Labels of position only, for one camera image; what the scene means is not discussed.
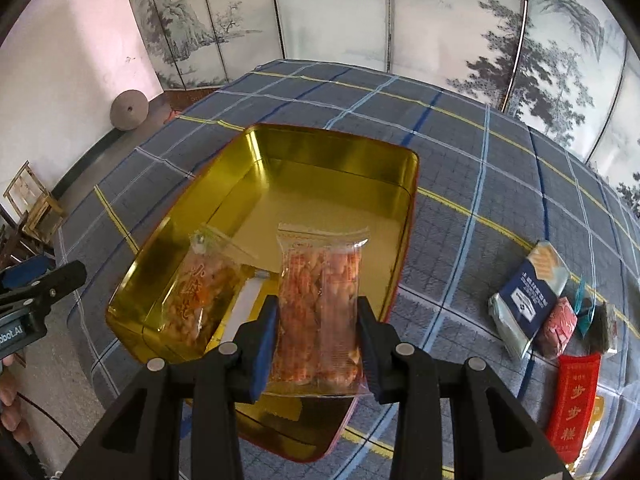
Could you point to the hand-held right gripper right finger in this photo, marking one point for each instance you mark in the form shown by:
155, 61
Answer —
372, 355

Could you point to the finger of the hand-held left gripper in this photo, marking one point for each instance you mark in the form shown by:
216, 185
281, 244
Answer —
55, 282
22, 271

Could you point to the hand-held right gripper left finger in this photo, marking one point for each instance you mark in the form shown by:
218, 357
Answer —
262, 355

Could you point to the clear packet of orange snacks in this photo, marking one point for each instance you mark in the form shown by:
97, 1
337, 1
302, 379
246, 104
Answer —
200, 300
320, 310

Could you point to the navy silver cracker packet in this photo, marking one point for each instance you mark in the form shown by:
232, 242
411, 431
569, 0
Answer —
525, 305

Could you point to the red tin box gold inside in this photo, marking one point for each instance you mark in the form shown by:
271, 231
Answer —
325, 195

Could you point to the pink patterned snack packet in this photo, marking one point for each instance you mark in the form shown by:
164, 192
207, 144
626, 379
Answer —
555, 327

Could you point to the teal candy packet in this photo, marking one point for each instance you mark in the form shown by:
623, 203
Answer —
585, 315

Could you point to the person's left hand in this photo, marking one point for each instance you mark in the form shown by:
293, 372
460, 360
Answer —
6, 400

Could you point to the wooden stool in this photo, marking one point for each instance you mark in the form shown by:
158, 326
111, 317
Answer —
37, 210

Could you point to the grey round stone disc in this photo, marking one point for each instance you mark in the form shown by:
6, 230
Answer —
130, 110

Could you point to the red snack packet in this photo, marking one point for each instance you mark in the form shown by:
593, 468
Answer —
572, 405

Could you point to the blue plaid tablecloth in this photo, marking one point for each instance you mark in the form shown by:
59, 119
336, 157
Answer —
475, 160

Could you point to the yellow patterned snack packet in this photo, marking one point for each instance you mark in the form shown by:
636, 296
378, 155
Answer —
600, 410

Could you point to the dark snack packet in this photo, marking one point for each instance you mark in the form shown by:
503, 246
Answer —
606, 330

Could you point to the painted folding screen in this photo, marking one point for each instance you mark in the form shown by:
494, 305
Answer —
425, 20

